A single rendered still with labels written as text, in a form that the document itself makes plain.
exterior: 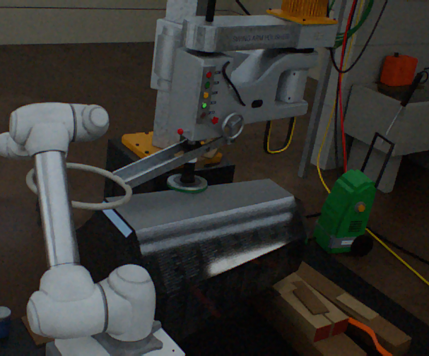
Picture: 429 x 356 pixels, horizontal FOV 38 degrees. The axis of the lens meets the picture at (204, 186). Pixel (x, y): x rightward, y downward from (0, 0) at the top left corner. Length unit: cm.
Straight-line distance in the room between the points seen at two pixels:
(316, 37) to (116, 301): 205
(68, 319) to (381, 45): 464
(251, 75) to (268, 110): 22
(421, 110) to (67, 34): 540
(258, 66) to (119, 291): 178
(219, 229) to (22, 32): 641
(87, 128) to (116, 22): 761
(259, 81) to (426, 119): 275
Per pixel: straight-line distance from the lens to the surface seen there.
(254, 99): 334
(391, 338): 381
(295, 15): 349
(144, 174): 309
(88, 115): 210
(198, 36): 301
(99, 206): 278
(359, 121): 586
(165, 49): 366
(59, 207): 202
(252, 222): 325
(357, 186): 452
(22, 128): 208
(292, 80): 356
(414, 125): 572
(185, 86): 313
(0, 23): 900
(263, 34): 324
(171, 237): 297
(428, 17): 648
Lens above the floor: 227
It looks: 25 degrees down
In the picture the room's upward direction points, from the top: 9 degrees clockwise
